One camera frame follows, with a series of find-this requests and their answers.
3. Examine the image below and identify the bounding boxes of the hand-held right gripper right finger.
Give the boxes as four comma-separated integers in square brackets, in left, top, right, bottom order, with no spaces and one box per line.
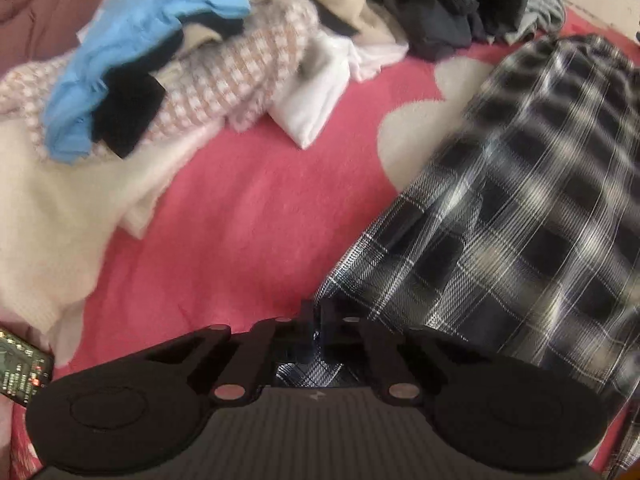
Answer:
[320,302,496,406]

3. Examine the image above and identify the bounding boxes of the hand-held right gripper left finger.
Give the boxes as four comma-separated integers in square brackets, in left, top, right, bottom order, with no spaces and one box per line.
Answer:
[145,300,316,406]

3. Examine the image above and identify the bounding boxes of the black white plaid pants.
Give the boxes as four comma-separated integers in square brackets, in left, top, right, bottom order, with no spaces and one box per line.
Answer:
[272,35,640,476]

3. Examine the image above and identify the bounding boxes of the pink floral blanket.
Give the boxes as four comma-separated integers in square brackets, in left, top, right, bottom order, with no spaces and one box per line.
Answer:
[10,10,640,480]

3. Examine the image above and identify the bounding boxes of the cream sweater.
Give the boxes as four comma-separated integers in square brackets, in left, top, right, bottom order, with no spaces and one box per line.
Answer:
[0,115,221,361]

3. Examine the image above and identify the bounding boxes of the white garment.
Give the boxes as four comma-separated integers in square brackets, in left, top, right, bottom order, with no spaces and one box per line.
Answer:
[270,35,411,151]

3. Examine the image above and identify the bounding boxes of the pink houndstooth sweater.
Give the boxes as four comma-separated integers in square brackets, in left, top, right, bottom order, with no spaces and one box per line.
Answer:
[0,0,326,161]

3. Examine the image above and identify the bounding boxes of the black garment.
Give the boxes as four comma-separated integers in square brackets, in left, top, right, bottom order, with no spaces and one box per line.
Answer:
[92,10,251,158]

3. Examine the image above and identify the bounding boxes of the sky blue garment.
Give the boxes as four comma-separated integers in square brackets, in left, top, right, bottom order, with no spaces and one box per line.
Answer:
[40,0,251,163]

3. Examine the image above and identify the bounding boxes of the mauve quilt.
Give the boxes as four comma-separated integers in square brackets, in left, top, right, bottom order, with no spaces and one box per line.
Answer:
[0,0,136,76]

